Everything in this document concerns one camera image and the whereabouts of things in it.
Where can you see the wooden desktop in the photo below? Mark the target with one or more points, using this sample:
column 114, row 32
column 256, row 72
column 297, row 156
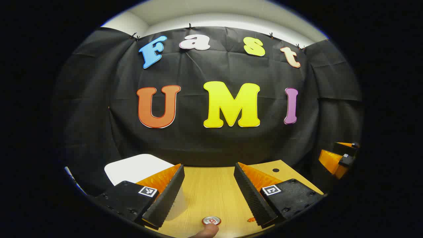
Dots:
column 211, row 191

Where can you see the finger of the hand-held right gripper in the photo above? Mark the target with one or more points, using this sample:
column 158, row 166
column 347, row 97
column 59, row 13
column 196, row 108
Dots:
column 347, row 148
column 330, row 162

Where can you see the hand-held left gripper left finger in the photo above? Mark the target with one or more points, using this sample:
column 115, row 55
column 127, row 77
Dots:
column 168, row 195

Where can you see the red pop can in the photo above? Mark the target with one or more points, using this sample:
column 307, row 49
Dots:
column 211, row 220

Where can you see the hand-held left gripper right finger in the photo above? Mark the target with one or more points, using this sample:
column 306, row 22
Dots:
column 252, row 198

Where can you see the white desktop garbage bin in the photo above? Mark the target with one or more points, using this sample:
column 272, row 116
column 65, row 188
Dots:
column 135, row 168

